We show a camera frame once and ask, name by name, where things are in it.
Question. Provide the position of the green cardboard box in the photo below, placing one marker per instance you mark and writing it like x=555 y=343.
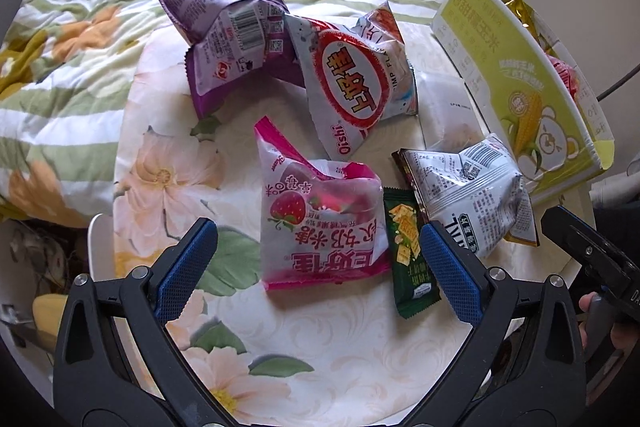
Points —
x=520 y=107

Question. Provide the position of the white grey snack packet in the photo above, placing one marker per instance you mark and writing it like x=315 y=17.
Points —
x=475 y=197

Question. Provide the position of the floral tablecloth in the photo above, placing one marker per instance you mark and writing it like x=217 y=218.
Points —
x=165 y=167

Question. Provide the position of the purple snack packet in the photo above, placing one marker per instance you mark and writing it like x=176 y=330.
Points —
x=220 y=52

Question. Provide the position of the white red-circle snack packet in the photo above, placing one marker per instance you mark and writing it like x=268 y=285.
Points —
x=350 y=82

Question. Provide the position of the yellow object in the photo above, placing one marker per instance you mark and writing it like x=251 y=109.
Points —
x=47 y=317

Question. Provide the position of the floral striped blanket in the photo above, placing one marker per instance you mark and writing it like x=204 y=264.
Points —
x=75 y=82

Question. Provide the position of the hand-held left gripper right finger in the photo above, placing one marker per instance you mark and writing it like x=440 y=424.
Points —
x=450 y=279

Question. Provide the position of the person's right hand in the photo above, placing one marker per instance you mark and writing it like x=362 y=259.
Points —
x=586 y=307

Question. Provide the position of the small green snack packet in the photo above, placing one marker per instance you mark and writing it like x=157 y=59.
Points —
x=407 y=257

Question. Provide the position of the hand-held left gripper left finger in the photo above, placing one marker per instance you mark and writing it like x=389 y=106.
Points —
x=185 y=269

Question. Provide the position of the gold red snack packet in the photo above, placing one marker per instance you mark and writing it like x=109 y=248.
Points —
x=522 y=9

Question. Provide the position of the white rolled tube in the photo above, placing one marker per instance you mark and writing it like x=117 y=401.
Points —
x=615 y=192

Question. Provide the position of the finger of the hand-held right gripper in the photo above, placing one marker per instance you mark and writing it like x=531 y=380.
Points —
x=580 y=244

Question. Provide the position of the pink strawberry snack packet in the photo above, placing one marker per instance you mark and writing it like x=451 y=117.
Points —
x=320 y=247

